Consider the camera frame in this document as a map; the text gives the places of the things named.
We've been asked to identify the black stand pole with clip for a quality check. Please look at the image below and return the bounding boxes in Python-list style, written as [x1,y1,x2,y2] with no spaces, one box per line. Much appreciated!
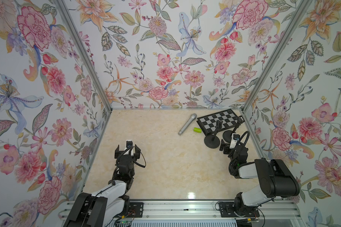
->
[232,116,245,133]

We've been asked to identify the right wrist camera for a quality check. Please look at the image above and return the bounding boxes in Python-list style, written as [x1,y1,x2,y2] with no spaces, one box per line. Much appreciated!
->
[229,133,241,149]

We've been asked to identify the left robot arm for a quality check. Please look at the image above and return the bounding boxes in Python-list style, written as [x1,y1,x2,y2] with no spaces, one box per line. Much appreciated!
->
[63,141,146,227]

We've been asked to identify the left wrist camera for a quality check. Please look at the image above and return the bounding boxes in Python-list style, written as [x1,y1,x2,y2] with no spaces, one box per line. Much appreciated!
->
[126,140,133,148]

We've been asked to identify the green cylinder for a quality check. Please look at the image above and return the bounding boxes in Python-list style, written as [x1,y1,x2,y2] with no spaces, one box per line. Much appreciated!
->
[193,127,202,133]

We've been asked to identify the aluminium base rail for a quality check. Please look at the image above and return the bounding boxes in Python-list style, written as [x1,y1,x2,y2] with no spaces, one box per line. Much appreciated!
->
[56,200,304,227]

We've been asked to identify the black checkered chess box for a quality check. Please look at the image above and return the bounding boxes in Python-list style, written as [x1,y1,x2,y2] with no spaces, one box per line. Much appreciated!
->
[197,109,245,136]

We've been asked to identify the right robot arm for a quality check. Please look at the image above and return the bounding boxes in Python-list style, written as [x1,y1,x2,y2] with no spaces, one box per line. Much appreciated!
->
[220,131,300,217]

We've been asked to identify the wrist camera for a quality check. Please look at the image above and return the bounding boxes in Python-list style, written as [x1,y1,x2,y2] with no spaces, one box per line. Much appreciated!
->
[229,133,241,149]
[126,140,133,148]

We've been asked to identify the black round stand base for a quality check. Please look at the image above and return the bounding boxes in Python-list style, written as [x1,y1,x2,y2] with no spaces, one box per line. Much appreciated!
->
[223,130,234,143]

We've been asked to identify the silver microphone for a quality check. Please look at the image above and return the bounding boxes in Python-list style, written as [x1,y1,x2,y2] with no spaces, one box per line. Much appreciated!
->
[178,114,197,136]

